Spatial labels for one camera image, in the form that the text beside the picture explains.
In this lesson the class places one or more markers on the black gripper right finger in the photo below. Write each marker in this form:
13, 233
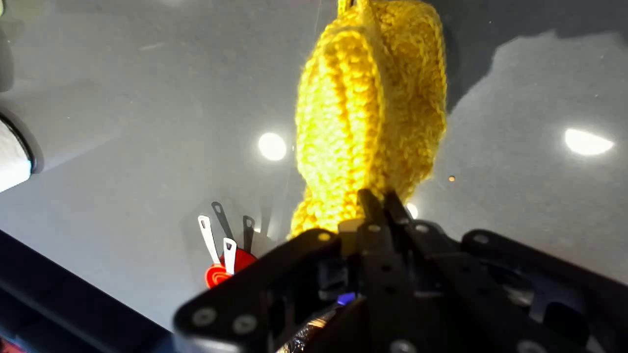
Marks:
497, 300

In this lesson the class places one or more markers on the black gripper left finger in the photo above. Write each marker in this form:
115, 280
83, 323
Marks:
315, 300

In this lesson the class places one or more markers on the yellow knitted cloth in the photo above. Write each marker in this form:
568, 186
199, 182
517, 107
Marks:
366, 109

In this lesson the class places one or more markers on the red measuring cups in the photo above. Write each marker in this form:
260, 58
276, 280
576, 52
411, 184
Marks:
219, 272

